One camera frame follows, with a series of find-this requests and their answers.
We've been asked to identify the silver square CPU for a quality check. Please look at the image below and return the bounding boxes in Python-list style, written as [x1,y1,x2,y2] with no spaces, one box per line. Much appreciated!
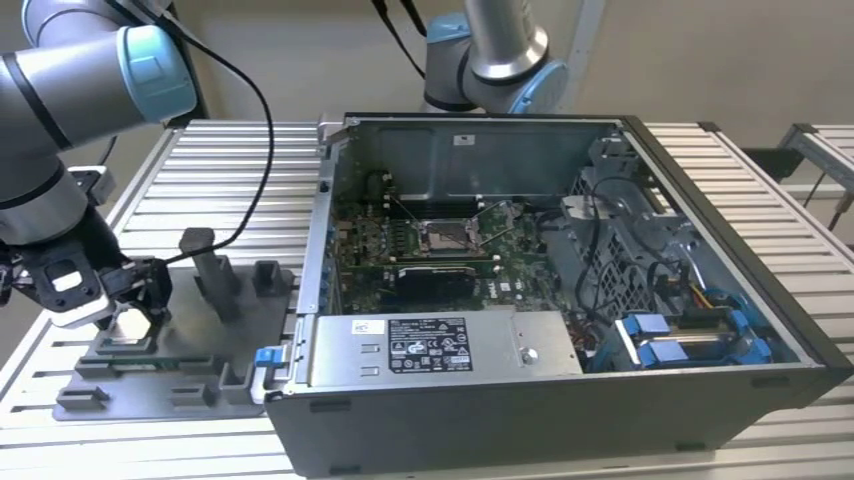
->
[109,305,153,346]

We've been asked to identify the black graphics card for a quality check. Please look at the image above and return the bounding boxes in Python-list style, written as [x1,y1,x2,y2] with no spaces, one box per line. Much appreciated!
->
[392,263,479,305]

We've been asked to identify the long wire locking lever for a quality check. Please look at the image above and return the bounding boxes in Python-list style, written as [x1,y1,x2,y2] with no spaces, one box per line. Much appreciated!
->
[480,224,520,247]

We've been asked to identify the silver power supply unit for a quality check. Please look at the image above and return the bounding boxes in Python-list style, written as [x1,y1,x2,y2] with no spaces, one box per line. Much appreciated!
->
[307,307,582,389]

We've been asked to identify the green RAM stick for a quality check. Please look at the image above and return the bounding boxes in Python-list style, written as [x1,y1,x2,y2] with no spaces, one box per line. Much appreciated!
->
[92,355,208,375]

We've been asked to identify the CPU socket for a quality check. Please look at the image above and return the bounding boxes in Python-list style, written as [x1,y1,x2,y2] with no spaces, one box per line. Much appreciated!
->
[412,212,486,254]

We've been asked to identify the metal socket cover frame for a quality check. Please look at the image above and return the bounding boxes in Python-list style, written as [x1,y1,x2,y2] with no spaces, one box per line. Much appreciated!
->
[474,201,520,242]

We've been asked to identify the black box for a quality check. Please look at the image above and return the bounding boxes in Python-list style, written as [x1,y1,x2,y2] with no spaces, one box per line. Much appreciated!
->
[741,147,802,182]

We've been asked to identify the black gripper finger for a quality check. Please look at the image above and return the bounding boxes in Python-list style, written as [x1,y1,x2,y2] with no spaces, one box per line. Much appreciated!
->
[95,267,139,332]
[123,256,174,335]

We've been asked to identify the dark grey PC case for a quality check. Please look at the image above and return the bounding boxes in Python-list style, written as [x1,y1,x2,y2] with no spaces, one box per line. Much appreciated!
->
[263,110,854,476]

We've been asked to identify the white box camera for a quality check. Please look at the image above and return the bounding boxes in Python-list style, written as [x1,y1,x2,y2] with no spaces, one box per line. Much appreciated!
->
[69,167,119,202]

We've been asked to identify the black camera cable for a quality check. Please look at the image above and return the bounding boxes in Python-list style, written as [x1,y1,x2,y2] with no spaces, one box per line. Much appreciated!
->
[143,0,275,266]
[370,0,428,80]

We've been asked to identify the green motherboard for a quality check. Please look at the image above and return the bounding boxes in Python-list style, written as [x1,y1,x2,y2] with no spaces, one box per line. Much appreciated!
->
[330,192,589,319]

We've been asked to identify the hard disk in blue carrier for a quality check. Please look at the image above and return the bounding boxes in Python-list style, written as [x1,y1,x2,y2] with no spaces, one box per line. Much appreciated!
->
[617,312,749,341]
[633,337,775,371]

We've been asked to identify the white camera with blue light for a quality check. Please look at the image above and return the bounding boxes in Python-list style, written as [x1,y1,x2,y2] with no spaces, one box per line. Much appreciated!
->
[29,257,120,329]

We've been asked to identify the grey plastic parts rack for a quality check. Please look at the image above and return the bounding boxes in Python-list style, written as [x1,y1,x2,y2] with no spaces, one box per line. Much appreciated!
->
[51,227,299,422]

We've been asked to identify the grey metal drive cage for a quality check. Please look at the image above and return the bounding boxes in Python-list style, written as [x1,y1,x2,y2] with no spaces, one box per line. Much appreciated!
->
[543,167,709,321]

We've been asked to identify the black disk wire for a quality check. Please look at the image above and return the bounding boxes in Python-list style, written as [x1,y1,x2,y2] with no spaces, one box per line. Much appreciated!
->
[572,177,675,321]

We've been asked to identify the aluminium frame table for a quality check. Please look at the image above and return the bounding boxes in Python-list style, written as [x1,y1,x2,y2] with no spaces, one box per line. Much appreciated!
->
[777,122,854,201]

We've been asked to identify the black metal post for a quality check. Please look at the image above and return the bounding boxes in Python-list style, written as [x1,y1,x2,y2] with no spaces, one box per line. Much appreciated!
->
[170,29,212,129]

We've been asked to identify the hooked wire locking lever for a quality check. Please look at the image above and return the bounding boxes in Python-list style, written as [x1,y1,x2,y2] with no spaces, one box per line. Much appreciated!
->
[384,193,424,225]

